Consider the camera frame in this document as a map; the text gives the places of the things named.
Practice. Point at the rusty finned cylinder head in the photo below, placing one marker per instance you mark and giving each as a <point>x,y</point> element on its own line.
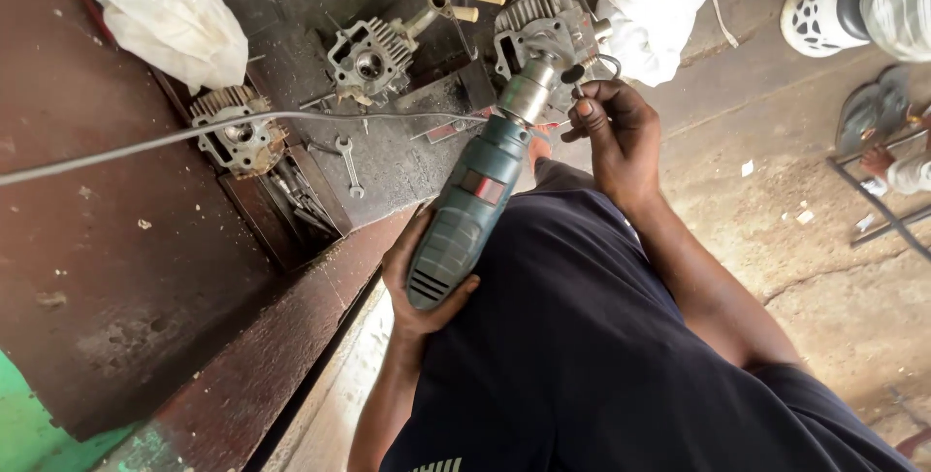
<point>240,134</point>

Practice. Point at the black chuck key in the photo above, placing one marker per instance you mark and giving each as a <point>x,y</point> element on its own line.
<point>573,74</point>

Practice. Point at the white strip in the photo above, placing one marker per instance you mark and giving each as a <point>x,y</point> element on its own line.
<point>720,13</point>

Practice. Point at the white paper scrap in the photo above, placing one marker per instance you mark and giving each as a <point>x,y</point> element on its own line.
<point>747,168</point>
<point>804,216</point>

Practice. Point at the grey steel angle plate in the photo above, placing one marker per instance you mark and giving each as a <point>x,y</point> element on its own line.
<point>451,93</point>

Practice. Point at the person's left hand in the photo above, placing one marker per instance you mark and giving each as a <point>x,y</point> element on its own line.
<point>396,272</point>

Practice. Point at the person's right hand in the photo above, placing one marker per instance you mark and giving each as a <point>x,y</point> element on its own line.
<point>622,137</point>

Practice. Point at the green electric drill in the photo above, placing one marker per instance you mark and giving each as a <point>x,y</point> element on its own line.
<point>465,217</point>

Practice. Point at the crumpled white plastic bag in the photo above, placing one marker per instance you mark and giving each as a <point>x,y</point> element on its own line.
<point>651,13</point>
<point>171,17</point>

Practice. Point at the rusty metal tool tray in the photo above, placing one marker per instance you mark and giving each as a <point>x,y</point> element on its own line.
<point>247,217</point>

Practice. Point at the dark sandal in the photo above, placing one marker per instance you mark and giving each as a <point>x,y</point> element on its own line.
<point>873,112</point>

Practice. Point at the cylinder head with intake pipe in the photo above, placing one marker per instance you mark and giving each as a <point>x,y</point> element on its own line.
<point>371,61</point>

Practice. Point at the steel open-end wrench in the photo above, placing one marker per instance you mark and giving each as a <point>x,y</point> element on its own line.
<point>350,166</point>

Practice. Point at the person's navy clothing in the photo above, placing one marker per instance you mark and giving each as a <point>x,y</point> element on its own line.
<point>582,341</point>

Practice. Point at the heap of dark metal tools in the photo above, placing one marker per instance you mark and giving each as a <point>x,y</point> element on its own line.
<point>302,199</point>

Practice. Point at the finned engine cylinder head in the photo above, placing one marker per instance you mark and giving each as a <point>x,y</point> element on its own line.
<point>531,24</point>

